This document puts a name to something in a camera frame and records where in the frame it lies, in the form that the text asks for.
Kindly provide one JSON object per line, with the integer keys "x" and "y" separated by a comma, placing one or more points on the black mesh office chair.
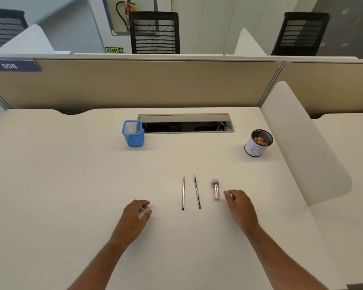
{"x": 301, "y": 34}
{"x": 3, "y": 27}
{"x": 155, "y": 33}

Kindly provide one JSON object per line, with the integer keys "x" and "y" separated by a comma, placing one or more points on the blue desk number label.
{"x": 12, "y": 66}

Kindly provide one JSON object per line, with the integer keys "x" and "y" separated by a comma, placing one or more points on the beige desk partition panel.
{"x": 139, "y": 83}

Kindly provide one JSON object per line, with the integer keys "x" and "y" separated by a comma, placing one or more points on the white curved desk divider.
{"x": 302, "y": 141}
{"x": 27, "y": 40}

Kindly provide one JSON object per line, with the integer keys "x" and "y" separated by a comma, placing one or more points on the person's right forearm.
{"x": 278, "y": 262}

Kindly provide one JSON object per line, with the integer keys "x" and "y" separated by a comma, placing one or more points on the person's left thumb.
{"x": 146, "y": 216}

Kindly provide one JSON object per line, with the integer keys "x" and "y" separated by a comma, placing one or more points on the blue mesh pen holder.
{"x": 133, "y": 135}

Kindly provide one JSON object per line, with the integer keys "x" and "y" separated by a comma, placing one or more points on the green exit sign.
{"x": 114, "y": 50}

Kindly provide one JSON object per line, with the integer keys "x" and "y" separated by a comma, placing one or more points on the dark grey pencil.
{"x": 197, "y": 191}
{"x": 183, "y": 193}

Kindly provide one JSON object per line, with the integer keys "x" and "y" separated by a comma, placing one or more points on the orange pencil shavings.
{"x": 261, "y": 139}

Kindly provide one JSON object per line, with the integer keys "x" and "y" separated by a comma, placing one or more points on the person's left hand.
{"x": 130, "y": 221}

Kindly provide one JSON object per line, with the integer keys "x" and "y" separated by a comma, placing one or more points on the person's right hand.
{"x": 243, "y": 211}

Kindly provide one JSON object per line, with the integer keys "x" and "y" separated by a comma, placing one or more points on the white labelled mesh cup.
{"x": 254, "y": 148}

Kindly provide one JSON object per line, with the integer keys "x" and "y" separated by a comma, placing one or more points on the person's left forearm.
{"x": 99, "y": 264}

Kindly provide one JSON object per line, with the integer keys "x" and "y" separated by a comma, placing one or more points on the person's right fingers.
{"x": 230, "y": 196}

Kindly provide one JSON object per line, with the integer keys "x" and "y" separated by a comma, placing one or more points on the red fire extinguisher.
{"x": 127, "y": 12}

